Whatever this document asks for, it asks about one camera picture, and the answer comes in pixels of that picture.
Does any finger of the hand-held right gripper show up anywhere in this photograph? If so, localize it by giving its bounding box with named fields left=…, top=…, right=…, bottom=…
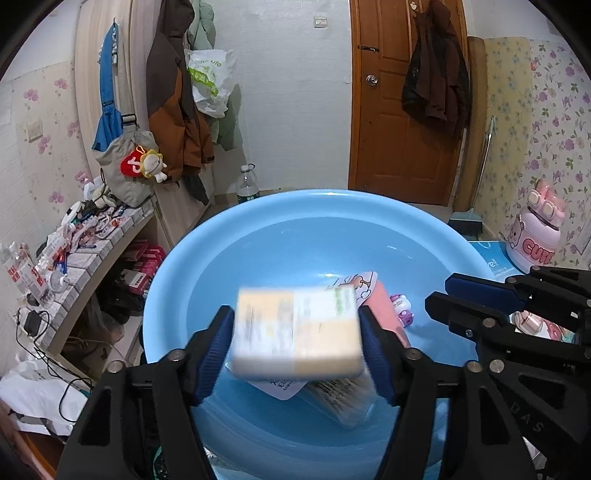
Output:
left=445, top=265, right=591, bottom=315
left=425, top=292, right=591, bottom=366

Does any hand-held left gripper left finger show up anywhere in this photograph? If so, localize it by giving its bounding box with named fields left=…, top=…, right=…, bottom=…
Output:
left=55, top=305, right=236, bottom=480

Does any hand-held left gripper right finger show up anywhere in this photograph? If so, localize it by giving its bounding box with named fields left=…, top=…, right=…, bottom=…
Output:
left=358, top=305, right=534, bottom=480

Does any pink toy violin keychain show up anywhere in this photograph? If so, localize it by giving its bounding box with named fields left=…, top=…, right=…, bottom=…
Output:
left=390, top=294, right=416, bottom=328

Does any pink earbuds case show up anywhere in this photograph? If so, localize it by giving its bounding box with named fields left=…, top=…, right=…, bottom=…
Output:
left=510, top=310, right=578, bottom=344

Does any white printed flyer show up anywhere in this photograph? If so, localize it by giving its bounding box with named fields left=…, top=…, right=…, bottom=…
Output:
left=252, top=271, right=382, bottom=401

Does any yellow white tissue pack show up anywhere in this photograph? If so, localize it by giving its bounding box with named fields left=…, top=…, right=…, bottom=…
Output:
left=229, top=284, right=366, bottom=380

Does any light blue plastic basin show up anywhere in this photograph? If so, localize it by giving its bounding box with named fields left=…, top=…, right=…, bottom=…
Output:
left=141, top=188, right=514, bottom=480

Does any grey shoulder bag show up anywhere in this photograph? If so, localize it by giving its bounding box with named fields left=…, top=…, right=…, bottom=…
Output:
left=95, top=113, right=161, bottom=208

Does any pink rectangular block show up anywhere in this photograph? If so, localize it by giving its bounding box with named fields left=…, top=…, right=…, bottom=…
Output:
left=369, top=279, right=411, bottom=348

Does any pink cartoon water bottle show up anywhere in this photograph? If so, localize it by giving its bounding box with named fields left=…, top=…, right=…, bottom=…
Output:
left=505, top=180, right=567, bottom=274

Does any stack of red boxes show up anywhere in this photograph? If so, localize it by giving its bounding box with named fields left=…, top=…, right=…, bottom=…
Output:
left=121, top=239, right=168, bottom=297

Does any tiled side shelf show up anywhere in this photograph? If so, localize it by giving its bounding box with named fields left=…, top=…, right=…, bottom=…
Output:
left=25, top=203, right=158, bottom=354

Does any clear plastic water bottle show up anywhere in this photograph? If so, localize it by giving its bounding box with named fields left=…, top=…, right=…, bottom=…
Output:
left=236, top=164, right=259, bottom=206

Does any pile of small packets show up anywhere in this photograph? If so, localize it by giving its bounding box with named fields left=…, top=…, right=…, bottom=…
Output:
left=46, top=203, right=141, bottom=247

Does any brown wooden door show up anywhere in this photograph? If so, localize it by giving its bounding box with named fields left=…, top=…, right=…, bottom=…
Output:
left=348, top=0, right=468, bottom=206

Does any clear bottle with red label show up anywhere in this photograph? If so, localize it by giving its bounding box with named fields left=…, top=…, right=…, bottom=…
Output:
left=18, top=242, right=47, bottom=303
left=0, top=242, right=25, bottom=298

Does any red yellow plush toy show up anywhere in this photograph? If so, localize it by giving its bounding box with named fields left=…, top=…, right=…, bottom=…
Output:
left=121, top=147, right=168, bottom=184

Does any dark brown hanging jacket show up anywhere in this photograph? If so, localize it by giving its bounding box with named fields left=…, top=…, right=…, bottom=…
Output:
left=401, top=0, right=472, bottom=136

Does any brown orange hanging jacket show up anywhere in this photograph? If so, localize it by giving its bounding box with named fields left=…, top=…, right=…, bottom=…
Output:
left=147, top=0, right=215, bottom=184

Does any white green plastic bag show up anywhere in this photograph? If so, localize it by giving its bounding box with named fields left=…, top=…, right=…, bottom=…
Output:
left=186, top=48, right=236, bottom=118

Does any blue hanging cloth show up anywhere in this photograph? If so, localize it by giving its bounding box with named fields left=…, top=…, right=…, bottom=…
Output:
left=92, top=23, right=122, bottom=152

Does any pale green hanging garment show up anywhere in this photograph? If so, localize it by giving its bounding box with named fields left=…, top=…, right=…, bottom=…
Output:
left=187, top=0, right=242, bottom=151

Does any broom with metal handle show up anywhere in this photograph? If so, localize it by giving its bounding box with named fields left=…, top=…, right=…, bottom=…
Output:
left=449, top=115, right=497, bottom=241

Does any black cable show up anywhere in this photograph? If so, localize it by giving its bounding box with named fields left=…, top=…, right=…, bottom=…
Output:
left=15, top=309, right=95, bottom=423

